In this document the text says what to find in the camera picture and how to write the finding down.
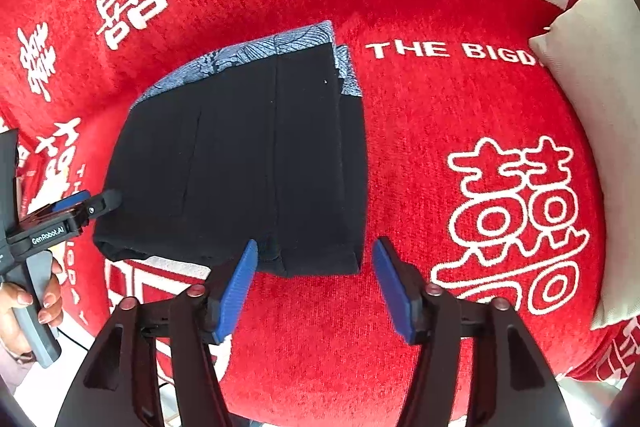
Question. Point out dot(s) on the beige pillow right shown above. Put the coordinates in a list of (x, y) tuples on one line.
[(592, 51)]

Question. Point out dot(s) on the person's left hand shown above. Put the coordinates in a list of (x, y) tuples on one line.
[(37, 276)]

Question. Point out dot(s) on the red bedspread white characters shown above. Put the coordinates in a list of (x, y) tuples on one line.
[(479, 172)]

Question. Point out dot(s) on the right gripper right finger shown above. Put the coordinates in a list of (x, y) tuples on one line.
[(510, 382)]

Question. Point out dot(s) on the black pants blue patterned trim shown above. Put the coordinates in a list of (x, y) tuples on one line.
[(263, 142)]

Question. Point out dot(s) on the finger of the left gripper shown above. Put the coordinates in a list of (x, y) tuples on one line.
[(70, 201)]

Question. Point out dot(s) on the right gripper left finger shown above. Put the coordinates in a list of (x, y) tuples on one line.
[(117, 383)]

